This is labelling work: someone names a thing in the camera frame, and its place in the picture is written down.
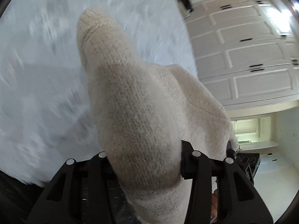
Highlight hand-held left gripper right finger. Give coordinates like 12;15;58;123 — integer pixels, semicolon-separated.
180;140;274;224

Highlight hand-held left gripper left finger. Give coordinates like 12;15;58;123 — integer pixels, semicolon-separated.
33;152;122;224

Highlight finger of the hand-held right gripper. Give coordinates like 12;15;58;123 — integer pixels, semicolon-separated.
226;141;237;160

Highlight cream knit sweater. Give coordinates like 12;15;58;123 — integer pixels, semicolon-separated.
77;7;239;224

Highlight white shelf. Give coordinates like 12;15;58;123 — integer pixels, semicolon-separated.
236;141;279;151

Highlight white panel door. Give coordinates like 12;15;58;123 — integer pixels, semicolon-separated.
234;119;258;135

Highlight white panelled cabinet doors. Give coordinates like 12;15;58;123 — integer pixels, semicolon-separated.
176;0;299;111

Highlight light blue patterned blanket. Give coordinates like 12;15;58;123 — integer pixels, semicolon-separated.
0;0;199;188

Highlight dark bag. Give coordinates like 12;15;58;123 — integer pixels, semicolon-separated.
182;0;195;13

